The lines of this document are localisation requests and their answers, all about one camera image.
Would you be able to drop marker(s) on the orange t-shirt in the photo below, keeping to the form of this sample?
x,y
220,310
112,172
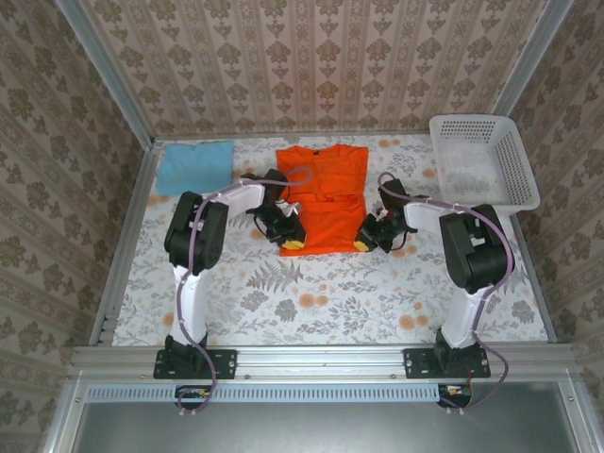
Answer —
x,y
325,189

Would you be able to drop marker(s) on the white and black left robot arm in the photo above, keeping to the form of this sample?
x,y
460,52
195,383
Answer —
x,y
193,236

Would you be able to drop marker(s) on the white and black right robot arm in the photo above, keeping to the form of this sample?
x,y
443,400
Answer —
x,y
476,250

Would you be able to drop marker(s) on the floral table cover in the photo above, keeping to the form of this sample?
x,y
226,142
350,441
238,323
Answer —
x,y
330,302

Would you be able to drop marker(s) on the folded light blue t-shirt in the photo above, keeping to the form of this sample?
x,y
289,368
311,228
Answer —
x,y
193,165

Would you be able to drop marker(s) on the white perforated plastic basket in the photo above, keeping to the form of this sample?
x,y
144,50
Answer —
x,y
512,160

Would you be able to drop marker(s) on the grey metal sheet panel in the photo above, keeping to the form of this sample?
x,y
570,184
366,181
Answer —
x,y
307,429

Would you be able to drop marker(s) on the aluminium mounting rail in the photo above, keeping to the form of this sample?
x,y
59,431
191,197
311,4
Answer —
x,y
321,361

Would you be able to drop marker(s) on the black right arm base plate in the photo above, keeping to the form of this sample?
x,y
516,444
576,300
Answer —
x,y
420,363

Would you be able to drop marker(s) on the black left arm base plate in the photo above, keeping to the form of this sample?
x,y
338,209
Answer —
x,y
222,363

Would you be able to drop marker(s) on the aluminium frame post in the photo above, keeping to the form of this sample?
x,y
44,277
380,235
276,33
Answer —
x,y
528,61
108,80

